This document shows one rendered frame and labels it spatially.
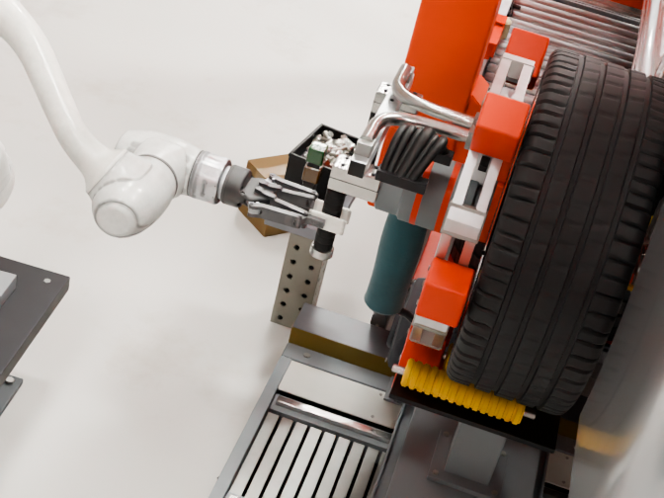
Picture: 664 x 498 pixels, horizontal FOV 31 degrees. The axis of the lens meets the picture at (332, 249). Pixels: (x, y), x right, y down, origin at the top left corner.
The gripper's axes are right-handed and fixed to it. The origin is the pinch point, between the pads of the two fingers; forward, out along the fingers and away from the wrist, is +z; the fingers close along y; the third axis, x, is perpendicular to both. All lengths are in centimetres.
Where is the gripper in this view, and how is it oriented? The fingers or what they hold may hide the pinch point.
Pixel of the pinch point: (330, 216)
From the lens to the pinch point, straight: 220.3
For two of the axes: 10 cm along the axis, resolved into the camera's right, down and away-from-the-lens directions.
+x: 2.1, -8.1, -5.5
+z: 9.4, 3.1, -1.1
